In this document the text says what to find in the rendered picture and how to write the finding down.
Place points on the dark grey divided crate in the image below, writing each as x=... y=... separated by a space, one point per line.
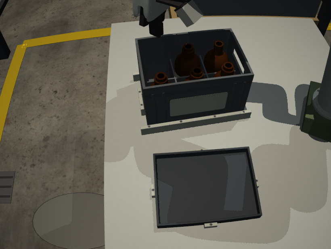
x=179 y=99

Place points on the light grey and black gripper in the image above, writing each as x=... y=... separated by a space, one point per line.
x=152 y=13

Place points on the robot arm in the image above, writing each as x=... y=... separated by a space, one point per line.
x=189 y=13

